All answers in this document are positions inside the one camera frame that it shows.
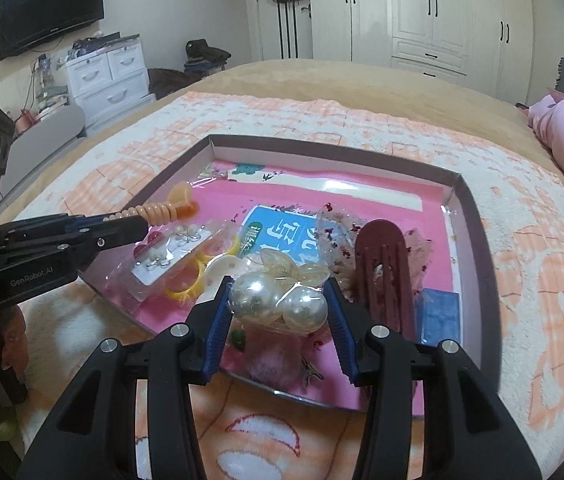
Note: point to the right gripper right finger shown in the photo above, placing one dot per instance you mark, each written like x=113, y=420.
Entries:
x=468, y=432

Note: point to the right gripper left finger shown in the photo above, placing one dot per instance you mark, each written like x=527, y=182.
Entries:
x=89, y=434

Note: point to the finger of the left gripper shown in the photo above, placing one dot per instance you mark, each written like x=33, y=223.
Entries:
x=60, y=225
x=86, y=237

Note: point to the pearl earrings card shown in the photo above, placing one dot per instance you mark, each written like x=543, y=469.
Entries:
x=185, y=248

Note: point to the peach spiral hair clip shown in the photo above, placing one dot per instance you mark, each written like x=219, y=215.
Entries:
x=179, y=206

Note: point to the yellow rings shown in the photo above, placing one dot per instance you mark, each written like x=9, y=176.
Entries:
x=197, y=269

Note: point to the white pink hair claw clip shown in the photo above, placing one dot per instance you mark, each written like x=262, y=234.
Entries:
x=216, y=271

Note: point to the large pearl hair clip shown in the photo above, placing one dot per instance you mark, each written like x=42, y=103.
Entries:
x=270, y=290

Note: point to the maroon hair barrette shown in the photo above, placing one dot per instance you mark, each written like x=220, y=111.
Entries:
x=382, y=277

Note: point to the beige dotted mesh hair bow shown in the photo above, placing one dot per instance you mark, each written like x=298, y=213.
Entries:
x=336, y=231

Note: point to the small blue box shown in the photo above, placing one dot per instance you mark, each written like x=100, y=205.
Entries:
x=437, y=316

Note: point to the dark cardboard box tray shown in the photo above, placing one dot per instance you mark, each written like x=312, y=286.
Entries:
x=274, y=189

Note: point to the white drawer cabinet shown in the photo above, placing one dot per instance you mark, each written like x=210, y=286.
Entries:
x=109, y=84

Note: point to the clutter on side desk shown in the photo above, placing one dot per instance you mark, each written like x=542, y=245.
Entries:
x=42, y=88

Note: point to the pile of dark clothes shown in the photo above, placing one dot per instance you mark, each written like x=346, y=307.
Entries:
x=202, y=61

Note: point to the orange white fleece blanket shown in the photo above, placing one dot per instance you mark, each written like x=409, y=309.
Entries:
x=248, y=433

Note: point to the white door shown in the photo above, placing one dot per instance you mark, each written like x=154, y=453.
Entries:
x=279, y=30

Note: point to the tan bed cover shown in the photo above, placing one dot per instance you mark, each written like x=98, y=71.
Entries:
x=361, y=87

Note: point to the white wardrobe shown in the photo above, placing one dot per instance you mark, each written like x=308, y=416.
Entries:
x=483, y=45

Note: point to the black wall television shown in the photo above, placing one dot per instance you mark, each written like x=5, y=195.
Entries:
x=25, y=24

